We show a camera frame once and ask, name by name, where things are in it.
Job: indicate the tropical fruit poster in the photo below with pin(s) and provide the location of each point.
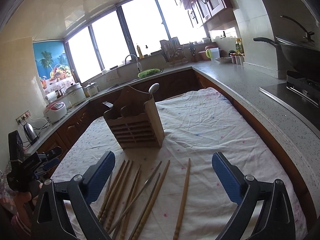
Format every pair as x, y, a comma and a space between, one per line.
52, 66

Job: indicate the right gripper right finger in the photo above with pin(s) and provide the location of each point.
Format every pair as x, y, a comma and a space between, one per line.
275, 220

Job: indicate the thin brown chopstick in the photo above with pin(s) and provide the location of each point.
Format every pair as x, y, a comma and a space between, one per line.
182, 204

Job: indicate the sink faucet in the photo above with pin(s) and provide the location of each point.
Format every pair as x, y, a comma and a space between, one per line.
135, 59

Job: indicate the yellow soap bottle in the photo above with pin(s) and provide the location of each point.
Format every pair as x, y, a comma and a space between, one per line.
141, 56

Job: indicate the green lid white pitcher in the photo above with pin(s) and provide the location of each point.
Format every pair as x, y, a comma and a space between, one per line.
213, 53

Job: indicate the gas stove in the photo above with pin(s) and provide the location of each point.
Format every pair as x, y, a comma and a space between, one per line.
300, 96

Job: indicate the yellow oil bottle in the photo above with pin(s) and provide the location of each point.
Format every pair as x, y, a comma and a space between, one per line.
239, 46

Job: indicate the dark wooden chopstick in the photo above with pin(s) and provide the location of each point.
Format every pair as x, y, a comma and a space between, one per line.
152, 199

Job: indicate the wooden upper cabinets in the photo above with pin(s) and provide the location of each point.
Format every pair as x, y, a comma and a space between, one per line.
212, 13

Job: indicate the wall power socket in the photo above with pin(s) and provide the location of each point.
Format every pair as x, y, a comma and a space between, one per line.
23, 116

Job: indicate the floral white tablecloth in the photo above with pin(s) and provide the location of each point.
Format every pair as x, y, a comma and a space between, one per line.
196, 125

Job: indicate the dish drying rack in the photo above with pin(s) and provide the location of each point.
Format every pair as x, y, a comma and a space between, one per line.
173, 52

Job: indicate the light wooden chopstick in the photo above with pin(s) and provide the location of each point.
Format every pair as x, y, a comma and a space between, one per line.
109, 190

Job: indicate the white pink rice cooker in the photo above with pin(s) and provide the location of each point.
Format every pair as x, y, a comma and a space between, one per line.
55, 112

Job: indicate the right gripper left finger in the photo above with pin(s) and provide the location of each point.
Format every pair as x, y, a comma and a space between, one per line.
50, 218

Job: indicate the small white cooker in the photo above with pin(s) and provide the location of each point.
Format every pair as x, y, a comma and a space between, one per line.
92, 89

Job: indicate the large white slow cooker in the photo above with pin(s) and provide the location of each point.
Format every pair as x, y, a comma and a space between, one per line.
76, 94

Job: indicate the steel spoon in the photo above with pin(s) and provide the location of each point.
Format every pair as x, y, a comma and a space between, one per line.
153, 88

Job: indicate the steel fork dark handle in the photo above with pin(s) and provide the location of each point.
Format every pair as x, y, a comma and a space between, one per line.
108, 104

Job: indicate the metal chopstick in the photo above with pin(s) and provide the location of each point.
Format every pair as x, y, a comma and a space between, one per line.
123, 214

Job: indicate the black wok with lid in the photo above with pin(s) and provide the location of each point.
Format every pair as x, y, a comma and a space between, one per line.
302, 53

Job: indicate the steel electric kettle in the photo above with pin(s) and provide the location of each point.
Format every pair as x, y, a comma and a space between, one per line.
30, 133

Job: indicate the person left hand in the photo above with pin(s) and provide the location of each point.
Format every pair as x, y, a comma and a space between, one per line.
21, 221

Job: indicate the wooden utensil holder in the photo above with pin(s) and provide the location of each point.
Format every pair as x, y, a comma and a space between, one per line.
134, 120

